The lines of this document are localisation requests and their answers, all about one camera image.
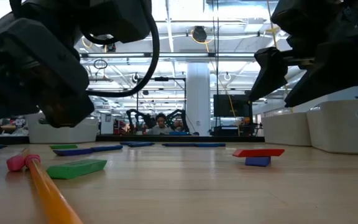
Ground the grey plastic bin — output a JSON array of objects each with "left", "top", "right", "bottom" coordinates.
[
  {"left": 261, "top": 111, "right": 313, "bottom": 147},
  {"left": 25, "top": 112, "right": 100, "bottom": 144},
  {"left": 305, "top": 98, "right": 358, "bottom": 156}
]

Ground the black overhead camera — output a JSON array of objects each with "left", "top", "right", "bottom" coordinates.
[{"left": 192, "top": 25, "right": 208, "bottom": 44}]

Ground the green eraser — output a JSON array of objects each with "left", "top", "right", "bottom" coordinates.
[
  {"left": 46, "top": 159, "right": 108, "bottom": 180},
  {"left": 48, "top": 144, "right": 79, "bottom": 150}
]

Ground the black background frame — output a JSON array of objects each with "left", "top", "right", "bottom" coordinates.
[{"left": 135, "top": 76, "right": 187, "bottom": 135}]

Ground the red eraser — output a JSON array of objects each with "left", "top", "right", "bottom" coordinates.
[{"left": 232, "top": 148, "right": 286, "bottom": 158}]

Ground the black monitor screen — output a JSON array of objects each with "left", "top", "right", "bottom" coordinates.
[{"left": 213, "top": 93, "right": 254, "bottom": 119}]

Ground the yellow cable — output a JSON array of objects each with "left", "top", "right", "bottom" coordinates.
[{"left": 218, "top": 0, "right": 281, "bottom": 137}]

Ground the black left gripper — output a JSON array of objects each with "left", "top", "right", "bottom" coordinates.
[{"left": 0, "top": 17, "right": 96, "bottom": 131}]

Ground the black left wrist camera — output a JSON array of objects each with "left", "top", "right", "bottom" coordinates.
[{"left": 79, "top": 0, "right": 154, "bottom": 45}]

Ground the black hanging cable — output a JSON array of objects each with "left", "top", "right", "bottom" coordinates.
[{"left": 211, "top": 0, "right": 221, "bottom": 137}]

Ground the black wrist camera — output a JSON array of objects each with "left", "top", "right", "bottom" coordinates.
[
  {"left": 270, "top": 0, "right": 346, "bottom": 35},
  {"left": 79, "top": 0, "right": 154, "bottom": 45}
]

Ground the person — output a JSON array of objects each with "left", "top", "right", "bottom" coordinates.
[{"left": 145, "top": 112, "right": 176, "bottom": 136}]

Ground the black left wrist camera cable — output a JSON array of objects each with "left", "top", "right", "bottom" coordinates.
[{"left": 81, "top": 12, "right": 161, "bottom": 98}]

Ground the orange pencil pink eraser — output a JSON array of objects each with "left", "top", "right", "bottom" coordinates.
[
  {"left": 25, "top": 154, "right": 83, "bottom": 224},
  {"left": 6, "top": 147, "right": 31, "bottom": 172}
]

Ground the overhead light bar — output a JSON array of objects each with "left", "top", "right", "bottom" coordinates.
[{"left": 78, "top": 51, "right": 256, "bottom": 62}]

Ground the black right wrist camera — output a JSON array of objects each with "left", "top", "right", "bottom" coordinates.
[{"left": 270, "top": 0, "right": 346, "bottom": 35}]

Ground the white square pillar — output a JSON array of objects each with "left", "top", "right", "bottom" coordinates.
[{"left": 186, "top": 62, "right": 211, "bottom": 137}]

